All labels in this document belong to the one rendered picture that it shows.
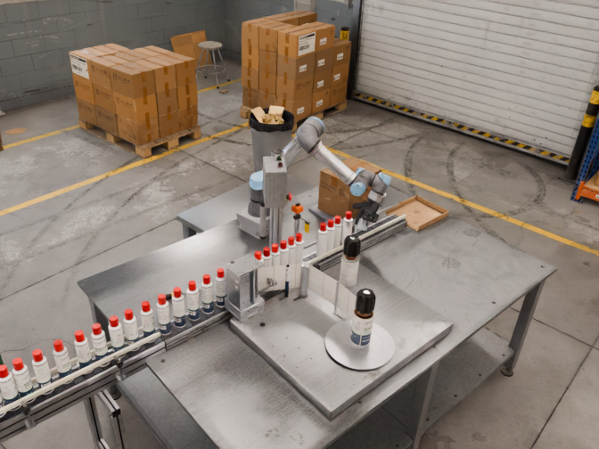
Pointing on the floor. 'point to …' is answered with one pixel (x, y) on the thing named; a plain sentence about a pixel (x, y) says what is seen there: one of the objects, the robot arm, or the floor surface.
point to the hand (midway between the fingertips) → (356, 230)
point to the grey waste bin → (268, 142)
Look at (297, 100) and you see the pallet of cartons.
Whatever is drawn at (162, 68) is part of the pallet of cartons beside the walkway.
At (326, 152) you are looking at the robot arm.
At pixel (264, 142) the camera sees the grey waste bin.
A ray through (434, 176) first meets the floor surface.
